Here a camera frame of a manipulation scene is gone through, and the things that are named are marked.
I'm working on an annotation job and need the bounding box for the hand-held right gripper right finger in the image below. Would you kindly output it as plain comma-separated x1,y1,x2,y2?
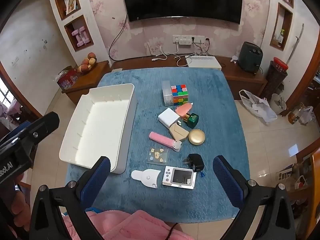
212,155,297,240

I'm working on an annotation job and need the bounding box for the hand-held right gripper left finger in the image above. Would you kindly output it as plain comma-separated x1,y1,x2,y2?
29,156,111,240

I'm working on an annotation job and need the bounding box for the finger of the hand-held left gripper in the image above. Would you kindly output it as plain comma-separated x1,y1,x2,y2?
6,120,34,137
0,112,60,153

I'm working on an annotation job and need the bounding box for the black charger plug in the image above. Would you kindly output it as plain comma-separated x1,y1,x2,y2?
183,153,205,172

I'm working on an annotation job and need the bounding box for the white digital camera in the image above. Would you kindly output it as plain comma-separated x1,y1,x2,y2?
162,166,196,190

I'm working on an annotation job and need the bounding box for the white plastic storage box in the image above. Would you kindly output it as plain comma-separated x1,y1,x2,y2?
59,83,137,175

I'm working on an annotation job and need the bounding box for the green bottle with gold cap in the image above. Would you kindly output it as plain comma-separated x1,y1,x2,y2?
184,112,200,128

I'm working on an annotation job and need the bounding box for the pink hair roller brush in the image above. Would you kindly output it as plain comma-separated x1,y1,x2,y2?
149,131,182,153

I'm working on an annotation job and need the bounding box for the person's left hand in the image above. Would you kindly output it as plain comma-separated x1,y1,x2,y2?
9,180,32,232

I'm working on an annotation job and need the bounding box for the white plastic scraper tool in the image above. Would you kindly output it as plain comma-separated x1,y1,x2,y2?
131,169,163,189

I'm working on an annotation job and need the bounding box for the round gold compact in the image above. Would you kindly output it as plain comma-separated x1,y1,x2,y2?
188,129,206,146

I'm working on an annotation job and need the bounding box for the red tissue packet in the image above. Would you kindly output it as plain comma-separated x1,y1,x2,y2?
57,66,78,90

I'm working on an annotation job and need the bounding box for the pink quilted jacket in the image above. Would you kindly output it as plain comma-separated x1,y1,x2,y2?
62,207,195,240

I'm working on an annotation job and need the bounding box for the blue plush blanket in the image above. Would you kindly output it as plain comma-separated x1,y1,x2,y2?
65,67,250,224

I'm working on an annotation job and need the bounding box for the printed cardboard box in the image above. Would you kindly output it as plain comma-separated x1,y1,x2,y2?
276,164,295,180

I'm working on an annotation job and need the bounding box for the clear packet of charms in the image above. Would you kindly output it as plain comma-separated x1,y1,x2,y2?
146,147,168,165

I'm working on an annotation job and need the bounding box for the wooden side table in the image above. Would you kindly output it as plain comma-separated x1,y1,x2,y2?
62,60,110,105

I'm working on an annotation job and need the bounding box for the beige envelope-shaped case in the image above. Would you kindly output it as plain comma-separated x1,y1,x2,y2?
169,123,189,142

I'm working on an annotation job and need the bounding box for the large white plastic bag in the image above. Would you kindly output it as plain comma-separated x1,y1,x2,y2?
239,89,278,123

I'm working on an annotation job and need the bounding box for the basket of peaches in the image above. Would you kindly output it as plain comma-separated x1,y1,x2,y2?
77,52,98,73

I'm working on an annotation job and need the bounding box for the pink oval sponge case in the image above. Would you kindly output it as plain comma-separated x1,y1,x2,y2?
175,102,193,117

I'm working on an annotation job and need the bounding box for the white charger block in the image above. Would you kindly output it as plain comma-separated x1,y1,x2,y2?
158,108,181,126

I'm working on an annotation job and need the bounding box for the white trash bin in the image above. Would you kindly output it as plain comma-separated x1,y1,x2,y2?
269,94,288,117

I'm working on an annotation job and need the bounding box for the cooking oil bottle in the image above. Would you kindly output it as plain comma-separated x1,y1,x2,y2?
287,107,302,125

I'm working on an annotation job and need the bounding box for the colourful puzzle cube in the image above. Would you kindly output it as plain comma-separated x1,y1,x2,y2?
171,84,189,106

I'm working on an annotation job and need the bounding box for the wooden television cabinet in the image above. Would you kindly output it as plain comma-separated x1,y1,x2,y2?
110,55,268,100

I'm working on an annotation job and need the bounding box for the clear plastic box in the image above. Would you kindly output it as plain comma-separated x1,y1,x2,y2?
161,80,173,107

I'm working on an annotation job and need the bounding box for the small white plastic bag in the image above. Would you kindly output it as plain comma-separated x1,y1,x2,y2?
299,106,314,124

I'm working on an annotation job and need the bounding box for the dark tall vase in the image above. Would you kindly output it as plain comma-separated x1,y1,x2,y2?
260,60,288,100

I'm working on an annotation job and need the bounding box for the white router box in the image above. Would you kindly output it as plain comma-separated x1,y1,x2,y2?
185,55,222,71

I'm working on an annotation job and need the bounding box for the dark green air fryer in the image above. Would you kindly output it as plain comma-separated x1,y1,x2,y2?
237,41,260,75

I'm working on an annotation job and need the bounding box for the framed photo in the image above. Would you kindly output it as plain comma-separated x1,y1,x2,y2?
62,0,80,15

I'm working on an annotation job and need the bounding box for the grey long sword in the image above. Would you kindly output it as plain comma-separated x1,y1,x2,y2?
286,23,304,65

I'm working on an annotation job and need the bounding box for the thin black cable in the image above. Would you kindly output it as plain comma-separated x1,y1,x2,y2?
164,222,178,240

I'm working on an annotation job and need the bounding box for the wooden wall niche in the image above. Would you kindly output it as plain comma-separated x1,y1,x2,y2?
64,14,95,52
54,0,82,20
269,2,293,51

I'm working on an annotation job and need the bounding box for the black television cable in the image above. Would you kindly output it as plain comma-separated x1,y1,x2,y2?
109,20,127,62

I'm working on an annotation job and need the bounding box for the white charging cable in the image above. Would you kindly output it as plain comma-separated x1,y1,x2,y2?
151,45,190,62

